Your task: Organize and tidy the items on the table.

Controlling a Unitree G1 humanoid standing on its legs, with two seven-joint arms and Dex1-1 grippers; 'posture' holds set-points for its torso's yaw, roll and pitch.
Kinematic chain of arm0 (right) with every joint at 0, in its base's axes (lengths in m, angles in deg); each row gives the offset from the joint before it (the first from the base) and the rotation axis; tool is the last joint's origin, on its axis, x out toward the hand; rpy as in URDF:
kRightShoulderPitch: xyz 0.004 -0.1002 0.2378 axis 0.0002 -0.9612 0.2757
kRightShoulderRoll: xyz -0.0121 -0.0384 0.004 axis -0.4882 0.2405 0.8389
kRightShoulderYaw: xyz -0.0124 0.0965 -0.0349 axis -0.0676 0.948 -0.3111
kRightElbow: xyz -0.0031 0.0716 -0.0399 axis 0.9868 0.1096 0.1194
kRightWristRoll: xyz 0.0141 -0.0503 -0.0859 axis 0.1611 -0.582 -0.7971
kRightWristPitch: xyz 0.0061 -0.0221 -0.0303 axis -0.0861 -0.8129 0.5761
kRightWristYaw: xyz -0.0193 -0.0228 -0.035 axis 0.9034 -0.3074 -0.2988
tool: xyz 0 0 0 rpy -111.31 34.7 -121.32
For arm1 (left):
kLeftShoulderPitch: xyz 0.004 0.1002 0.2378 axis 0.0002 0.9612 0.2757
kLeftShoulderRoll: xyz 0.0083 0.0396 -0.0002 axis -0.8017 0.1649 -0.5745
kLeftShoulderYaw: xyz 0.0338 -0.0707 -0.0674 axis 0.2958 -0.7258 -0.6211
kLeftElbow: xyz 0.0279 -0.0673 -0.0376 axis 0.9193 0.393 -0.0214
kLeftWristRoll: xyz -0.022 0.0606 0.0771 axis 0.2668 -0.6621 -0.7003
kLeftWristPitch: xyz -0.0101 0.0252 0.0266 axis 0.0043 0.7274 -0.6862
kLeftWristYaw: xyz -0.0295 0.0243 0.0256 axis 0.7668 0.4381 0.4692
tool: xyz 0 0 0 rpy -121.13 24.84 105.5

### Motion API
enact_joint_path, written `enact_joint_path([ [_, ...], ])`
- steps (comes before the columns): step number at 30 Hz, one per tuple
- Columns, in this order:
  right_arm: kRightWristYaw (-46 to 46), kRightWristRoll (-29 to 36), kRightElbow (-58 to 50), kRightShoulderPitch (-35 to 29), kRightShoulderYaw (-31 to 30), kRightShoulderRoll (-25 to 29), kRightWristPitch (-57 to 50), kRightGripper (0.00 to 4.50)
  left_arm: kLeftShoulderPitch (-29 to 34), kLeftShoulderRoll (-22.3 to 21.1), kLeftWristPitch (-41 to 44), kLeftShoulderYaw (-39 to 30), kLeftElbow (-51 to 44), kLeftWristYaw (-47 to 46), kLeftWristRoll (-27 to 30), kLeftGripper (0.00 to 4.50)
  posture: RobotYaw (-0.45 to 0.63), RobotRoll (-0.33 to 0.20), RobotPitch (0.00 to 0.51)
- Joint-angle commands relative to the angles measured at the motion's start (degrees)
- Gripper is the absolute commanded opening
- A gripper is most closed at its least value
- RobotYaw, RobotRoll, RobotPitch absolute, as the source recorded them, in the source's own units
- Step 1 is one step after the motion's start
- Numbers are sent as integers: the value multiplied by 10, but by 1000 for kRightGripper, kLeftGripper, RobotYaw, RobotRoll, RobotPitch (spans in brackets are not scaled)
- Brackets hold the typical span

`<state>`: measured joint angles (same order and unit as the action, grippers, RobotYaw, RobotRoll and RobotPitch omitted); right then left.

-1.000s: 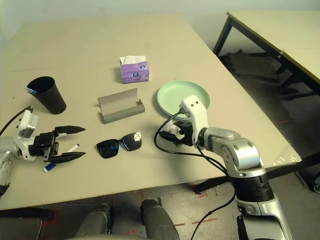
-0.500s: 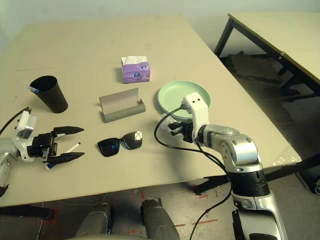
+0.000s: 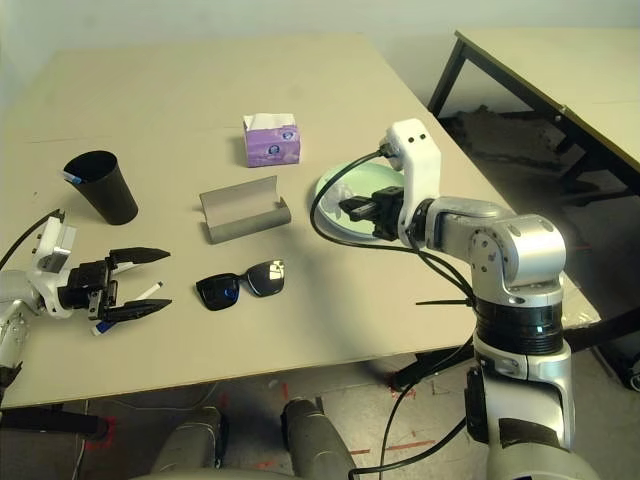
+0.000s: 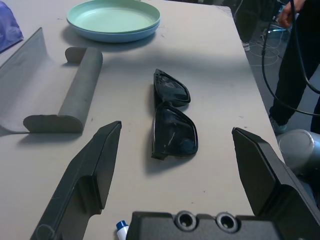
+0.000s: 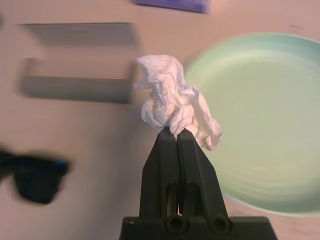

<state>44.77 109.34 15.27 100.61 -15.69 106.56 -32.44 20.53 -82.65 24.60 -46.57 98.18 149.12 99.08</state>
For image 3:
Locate grey robot right leg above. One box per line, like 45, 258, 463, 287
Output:
280, 397, 361, 474

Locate light blue plate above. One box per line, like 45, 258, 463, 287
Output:
315, 214, 401, 247

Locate grey robot left leg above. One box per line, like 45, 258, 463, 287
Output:
149, 405, 229, 474

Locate black camera cable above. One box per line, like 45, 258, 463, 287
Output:
0, 208, 66, 269
309, 141, 484, 476

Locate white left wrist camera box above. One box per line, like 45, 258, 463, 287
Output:
27, 217, 79, 321

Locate grey robot leg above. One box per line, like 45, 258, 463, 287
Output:
280, 397, 361, 474
149, 405, 229, 474

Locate black right camera cable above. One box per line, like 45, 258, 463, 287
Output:
309, 141, 484, 476

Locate purple tissue pack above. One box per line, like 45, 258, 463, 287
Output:
242, 112, 303, 168

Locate grey glasses case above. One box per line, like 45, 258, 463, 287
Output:
198, 174, 292, 246

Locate side table with black frame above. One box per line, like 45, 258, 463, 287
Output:
427, 27, 640, 216

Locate light green plate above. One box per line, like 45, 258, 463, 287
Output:
313, 160, 409, 246

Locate white marker with blue cap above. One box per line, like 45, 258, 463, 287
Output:
91, 280, 165, 337

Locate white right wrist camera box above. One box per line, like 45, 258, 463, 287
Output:
383, 118, 442, 249

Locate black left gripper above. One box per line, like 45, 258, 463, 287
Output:
59, 246, 174, 323

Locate black sunglasses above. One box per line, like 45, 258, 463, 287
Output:
195, 258, 288, 314

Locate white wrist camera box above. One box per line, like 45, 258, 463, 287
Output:
27, 217, 79, 321
383, 118, 442, 249

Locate black plastic cup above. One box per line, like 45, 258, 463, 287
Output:
63, 150, 139, 226

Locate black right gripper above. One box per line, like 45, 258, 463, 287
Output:
338, 185, 409, 241

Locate black left camera cable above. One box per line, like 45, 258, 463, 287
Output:
0, 208, 66, 269

